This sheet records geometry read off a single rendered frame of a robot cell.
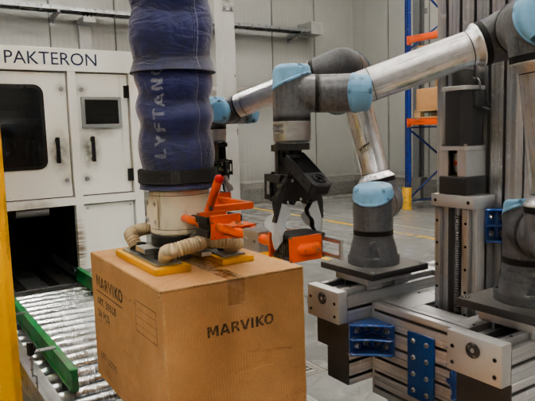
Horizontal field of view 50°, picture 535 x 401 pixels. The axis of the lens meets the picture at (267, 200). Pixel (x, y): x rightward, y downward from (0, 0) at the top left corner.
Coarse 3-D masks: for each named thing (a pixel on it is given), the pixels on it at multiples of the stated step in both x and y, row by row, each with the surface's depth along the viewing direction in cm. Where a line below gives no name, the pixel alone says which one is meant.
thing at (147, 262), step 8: (128, 248) 173; (120, 256) 171; (128, 256) 165; (136, 256) 163; (144, 256) 161; (152, 256) 160; (136, 264) 159; (144, 264) 153; (152, 264) 152; (160, 264) 150; (168, 264) 151; (176, 264) 152; (184, 264) 151; (152, 272) 148; (160, 272) 147; (168, 272) 148; (176, 272) 149
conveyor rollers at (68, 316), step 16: (64, 288) 342; (80, 288) 345; (32, 304) 313; (48, 304) 310; (64, 304) 313; (80, 304) 310; (48, 320) 284; (64, 320) 287; (80, 320) 283; (64, 336) 261; (80, 336) 258; (64, 352) 243; (80, 352) 239; (96, 352) 242; (48, 368) 223; (80, 368) 222; (96, 368) 224; (64, 384) 209; (80, 384) 212; (96, 384) 207; (64, 400) 200; (80, 400) 195; (96, 400) 197; (112, 400) 200
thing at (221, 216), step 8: (200, 216) 143; (208, 216) 148; (216, 216) 140; (224, 216) 141; (232, 216) 143; (240, 216) 145; (200, 224) 145; (208, 224) 140; (216, 224) 140; (200, 232) 144; (208, 232) 140; (216, 232) 141
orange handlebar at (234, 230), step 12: (228, 204) 178; (240, 204) 180; (252, 204) 184; (192, 216) 154; (216, 228) 140; (228, 228) 135; (240, 228) 131; (264, 240) 120; (300, 252) 110; (312, 252) 111
